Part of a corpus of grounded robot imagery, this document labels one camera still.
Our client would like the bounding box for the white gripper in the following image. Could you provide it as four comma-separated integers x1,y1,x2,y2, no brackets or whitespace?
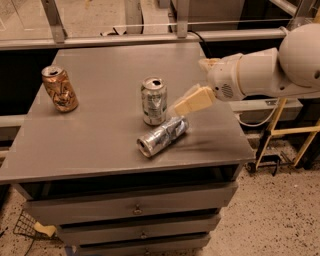
168,53,245,116

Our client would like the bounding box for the green 7up can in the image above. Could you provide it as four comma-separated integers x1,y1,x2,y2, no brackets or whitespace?
141,77,167,126

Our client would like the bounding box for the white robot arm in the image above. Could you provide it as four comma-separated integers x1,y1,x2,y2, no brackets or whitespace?
168,23,320,116

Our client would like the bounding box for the crushed silver redbull can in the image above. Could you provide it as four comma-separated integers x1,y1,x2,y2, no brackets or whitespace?
137,116,189,158

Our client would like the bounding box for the dented orange soda can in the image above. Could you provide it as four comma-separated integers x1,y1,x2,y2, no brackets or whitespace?
41,65,79,112

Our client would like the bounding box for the top grey drawer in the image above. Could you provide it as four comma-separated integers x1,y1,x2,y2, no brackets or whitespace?
24,182,238,225

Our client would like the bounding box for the grey drawer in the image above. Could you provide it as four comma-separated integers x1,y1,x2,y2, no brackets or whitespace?
24,182,238,225
78,233,210,256
58,214,221,245

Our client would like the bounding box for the grey drawer cabinet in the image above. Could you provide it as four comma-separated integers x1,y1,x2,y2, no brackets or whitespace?
0,42,257,256

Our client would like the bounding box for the bottom grey drawer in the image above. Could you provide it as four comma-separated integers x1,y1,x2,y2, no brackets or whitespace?
78,233,210,256

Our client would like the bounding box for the middle grey drawer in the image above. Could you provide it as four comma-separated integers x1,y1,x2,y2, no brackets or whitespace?
58,214,221,245

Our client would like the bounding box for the black cable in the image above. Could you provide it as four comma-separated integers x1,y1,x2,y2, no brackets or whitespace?
188,30,214,58

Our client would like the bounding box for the white cable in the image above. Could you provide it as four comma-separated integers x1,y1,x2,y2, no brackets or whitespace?
235,25,291,128

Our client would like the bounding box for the yellow wheeled cart frame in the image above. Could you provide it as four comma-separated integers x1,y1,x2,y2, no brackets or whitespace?
246,98,320,176

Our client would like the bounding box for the metal railing frame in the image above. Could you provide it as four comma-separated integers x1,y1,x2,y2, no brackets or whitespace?
0,0,319,51

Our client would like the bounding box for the black wire basket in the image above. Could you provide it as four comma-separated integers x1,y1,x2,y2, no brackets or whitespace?
13,210,49,240

